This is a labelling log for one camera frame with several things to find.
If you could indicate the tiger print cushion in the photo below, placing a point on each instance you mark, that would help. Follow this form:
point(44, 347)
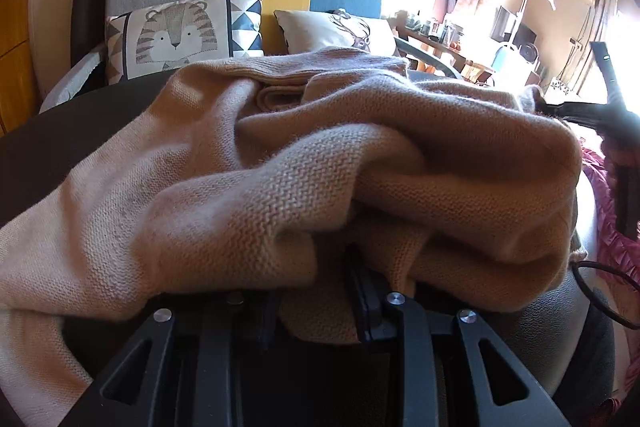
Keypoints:
point(165, 37)

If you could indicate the right window curtain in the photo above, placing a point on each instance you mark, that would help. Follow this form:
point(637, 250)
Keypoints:
point(593, 29)

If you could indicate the pink ruffled bedspread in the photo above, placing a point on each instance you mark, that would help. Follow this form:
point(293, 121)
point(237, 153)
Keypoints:
point(614, 249)

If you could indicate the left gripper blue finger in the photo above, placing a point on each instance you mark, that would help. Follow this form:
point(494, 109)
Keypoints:
point(395, 316)

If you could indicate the beige knitted sweater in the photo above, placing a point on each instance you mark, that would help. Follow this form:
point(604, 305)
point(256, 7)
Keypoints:
point(269, 173)

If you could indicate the deer print cushion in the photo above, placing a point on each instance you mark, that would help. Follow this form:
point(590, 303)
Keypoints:
point(306, 31)

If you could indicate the wooden side table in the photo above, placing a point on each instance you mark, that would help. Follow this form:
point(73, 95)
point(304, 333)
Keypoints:
point(435, 54)

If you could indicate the small desk fan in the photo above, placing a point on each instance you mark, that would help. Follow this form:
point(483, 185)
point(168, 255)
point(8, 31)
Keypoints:
point(529, 52)

